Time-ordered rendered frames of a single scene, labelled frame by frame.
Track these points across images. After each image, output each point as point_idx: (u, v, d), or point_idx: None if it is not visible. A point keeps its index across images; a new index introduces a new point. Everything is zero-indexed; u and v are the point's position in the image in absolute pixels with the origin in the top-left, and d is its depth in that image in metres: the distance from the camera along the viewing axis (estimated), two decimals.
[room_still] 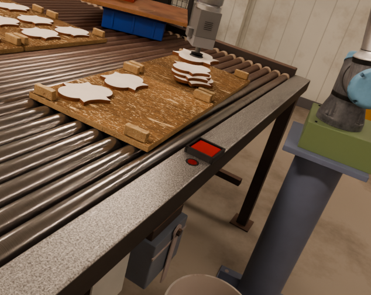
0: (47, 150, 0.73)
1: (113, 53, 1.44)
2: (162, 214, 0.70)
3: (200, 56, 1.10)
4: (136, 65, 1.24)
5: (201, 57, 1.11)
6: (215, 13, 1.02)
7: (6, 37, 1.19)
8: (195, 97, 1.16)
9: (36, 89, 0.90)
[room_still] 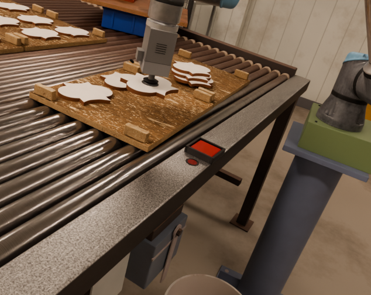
0: (47, 150, 0.73)
1: (113, 53, 1.44)
2: (162, 214, 0.70)
3: (154, 84, 0.90)
4: (136, 65, 1.24)
5: (155, 85, 0.90)
6: (169, 33, 0.82)
7: (6, 37, 1.19)
8: (195, 97, 1.16)
9: (36, 89, 0.90)
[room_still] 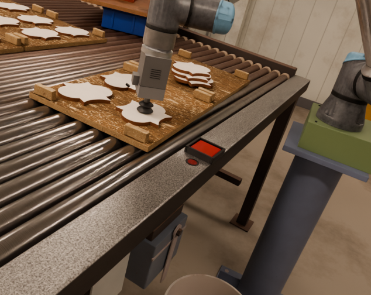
0: (47, 150, 0.73)
1: (113, 53, 1.44)
2: (162, 214, 0.70)
3: (148, 111, 0.93)
4: (136, 65, 1.24)
5: (150, 112, 0.93)
6: (163, 59, 0.84)
7: (6, 37, 1.19)
8: (195, 97, 1.16)
9: (36, 89, 0.90)
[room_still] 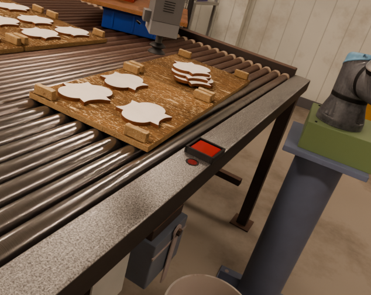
0: (47, 150, 0.73)
1: (113, 53, 1.44)
2: (162, 214, 0.70)
3: (161, 52, 0.86)
4: (136, 65, 1.24)
5: (161, 53, 0.86)
6: None
7: (6, 37, 1.19)
8: (195, 97, 1.16)
9: (36, 89, 0.90)
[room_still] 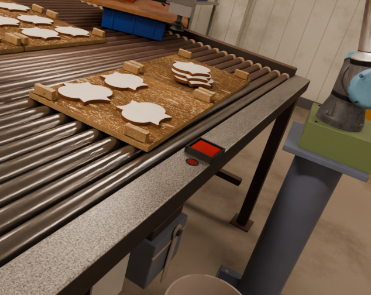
0: (47, 150, 0.73)
1: (113, 53, 1.44)
2: (162, 214, 0.70)
3: (179, 29, 1.08)
4: (136, 65, 1.24)
5: (179, 30, 1.08)
6: None
7: (6, 37, 1.19)
8: (195, 97, 1.16)
9: (36, 89, 0.90)
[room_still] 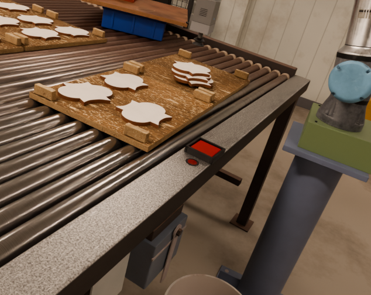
0: (47, 150, 0.73)
1: (113, 53, 1.44)
2: (162, 214, 0.70)
3: (199, 44, 1.25)
4: (136, 65, 1.24)
5: (199, 45, 1.25)
6: (209, 0, 1.16)
7: (6, 37, 1.19)
8: (195, 97, 1.16)
9: (36, 89, 0.90)
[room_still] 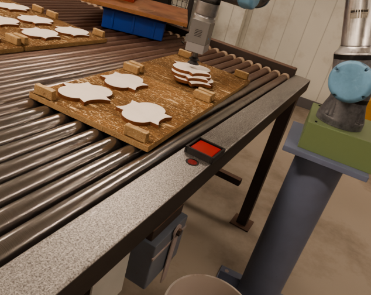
0: (47, 150, 0.73)
1: (113, 53, 1.44)
2: (162, 214, 0.70)
3: (194, 63, 1.28)
4: (136, 65, 1.24)
5: (195, 64, 1.28)
6: (204, 22, 1.19)
7: (6, 37, 1.19)
8: (195, 97, 1.16)
9: (36, 89, 0.90)
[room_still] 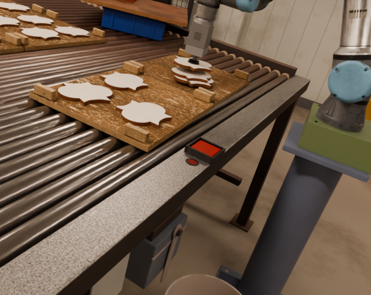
0: (47, 150, 0.73)
1: (113, 53, 1.44)
2: (162, 214, 0.70)
3: (194, 62, 1.27)
4: (136, 65, 1.24)
5: (195, 63, 1.27)
6: (203, 25, 1.19)
7: (6, 37, 1.19)
8: (195, 97, 1.16)
9: (36, 89, 0.90)
